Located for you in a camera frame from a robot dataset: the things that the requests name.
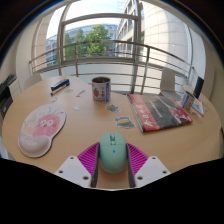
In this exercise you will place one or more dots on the black upright speaker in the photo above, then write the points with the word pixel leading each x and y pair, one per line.
pixel 198 87

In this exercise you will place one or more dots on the blue white marker pen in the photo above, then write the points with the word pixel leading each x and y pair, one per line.
pixel 60 89

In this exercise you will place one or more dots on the metal balcony railing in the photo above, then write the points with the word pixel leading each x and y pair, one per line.
pixel 100 42

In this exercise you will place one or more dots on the white chair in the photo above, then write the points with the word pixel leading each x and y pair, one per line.
pixel 168 81
pixel 31 81

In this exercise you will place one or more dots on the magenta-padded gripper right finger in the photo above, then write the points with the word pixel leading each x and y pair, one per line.
pixel 151 170

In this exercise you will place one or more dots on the small blue white can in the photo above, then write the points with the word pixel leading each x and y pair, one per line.
pixel 187 100

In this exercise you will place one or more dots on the small white sticker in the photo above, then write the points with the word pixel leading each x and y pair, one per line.
pixel 77 108

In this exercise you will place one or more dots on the round grey green sticker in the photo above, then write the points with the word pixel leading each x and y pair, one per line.
pixel 112 108

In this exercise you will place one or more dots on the mint green computer mouse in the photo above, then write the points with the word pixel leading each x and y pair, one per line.
pixel 113 155

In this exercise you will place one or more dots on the small round blue sticker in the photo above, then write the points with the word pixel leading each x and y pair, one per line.
pixel 54 99

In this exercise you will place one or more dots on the colourful standing card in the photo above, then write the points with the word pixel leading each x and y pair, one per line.
pixel 198 106

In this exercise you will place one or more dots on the pink white cartoon mouse pad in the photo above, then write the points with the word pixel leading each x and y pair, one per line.
pixel 40 130

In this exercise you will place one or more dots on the black office printer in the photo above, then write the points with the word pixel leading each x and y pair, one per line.
pixel 6 96

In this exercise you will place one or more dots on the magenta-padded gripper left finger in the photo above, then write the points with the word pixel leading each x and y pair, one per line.
pixel 71 170

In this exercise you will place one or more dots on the round pink green sticker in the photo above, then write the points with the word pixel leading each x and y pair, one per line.
pixel 68 90

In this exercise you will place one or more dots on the red black magazine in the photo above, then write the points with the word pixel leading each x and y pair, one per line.
pixel 158 111

